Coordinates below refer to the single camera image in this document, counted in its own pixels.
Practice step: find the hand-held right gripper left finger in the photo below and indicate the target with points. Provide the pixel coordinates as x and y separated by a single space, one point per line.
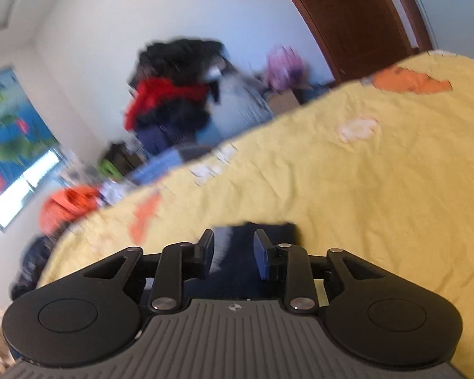
207 253

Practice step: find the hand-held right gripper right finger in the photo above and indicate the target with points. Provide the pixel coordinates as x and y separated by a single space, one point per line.
262 261

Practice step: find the grey and navy small garment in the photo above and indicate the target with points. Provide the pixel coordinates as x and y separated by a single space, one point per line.
237 276

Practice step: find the pile of dark and red clothes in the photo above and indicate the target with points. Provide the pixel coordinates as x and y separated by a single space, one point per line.
166 98

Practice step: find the blue storage box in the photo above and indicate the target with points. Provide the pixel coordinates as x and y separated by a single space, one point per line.
158 166

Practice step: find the black and green bag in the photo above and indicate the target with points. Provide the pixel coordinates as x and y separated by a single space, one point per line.
116 160

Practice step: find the yellow printed bed sheet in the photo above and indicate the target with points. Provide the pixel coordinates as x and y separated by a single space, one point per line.
379 185

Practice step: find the orange cloth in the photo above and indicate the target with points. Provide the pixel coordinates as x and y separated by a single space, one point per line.
67 205

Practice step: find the grey cloth bundle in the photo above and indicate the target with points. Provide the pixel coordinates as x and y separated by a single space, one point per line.
239 100

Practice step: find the cardboard box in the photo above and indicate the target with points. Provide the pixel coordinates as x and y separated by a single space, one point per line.
282 102

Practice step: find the dark cloth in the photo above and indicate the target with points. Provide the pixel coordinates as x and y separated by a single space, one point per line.
31 260

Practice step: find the pink bag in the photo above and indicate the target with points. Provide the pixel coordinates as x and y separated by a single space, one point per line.
284 67

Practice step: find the brown wooden door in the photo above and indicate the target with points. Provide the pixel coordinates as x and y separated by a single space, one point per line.
351 19

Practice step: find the lotus flower wall poster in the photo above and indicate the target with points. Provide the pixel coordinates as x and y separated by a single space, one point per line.
8 134

